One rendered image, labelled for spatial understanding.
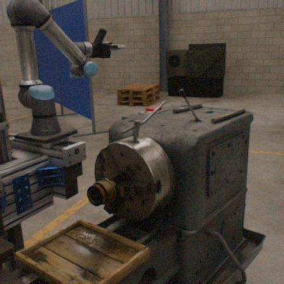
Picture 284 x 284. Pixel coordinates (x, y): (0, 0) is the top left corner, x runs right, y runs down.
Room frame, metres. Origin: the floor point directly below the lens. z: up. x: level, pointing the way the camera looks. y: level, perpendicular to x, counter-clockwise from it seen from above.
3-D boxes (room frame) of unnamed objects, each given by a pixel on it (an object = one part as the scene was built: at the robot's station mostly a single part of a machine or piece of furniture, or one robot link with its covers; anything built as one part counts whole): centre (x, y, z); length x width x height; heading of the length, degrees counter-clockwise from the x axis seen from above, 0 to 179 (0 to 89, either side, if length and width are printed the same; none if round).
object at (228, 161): (1.59, -0.19, 1.06); 0.59 x 0.48 x 0.39; 141
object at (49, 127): (1.72, 0.49, 1.21); 0.15 x 0.15 x 0.10
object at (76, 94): (7.98, 1.84, 1.18); 4.12 x 0.80 x 2.35; 28
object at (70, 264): (1.05, 0.22, 0.89); 0.36 x 0.30 x 0.04; 51
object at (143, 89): (9.60, 0.05, 0.22); 1.25 x 0.86 x 0.44; 159
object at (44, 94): (1.73, 0.49, 1.33); 0.13 x 0.12 x 0.14; 37
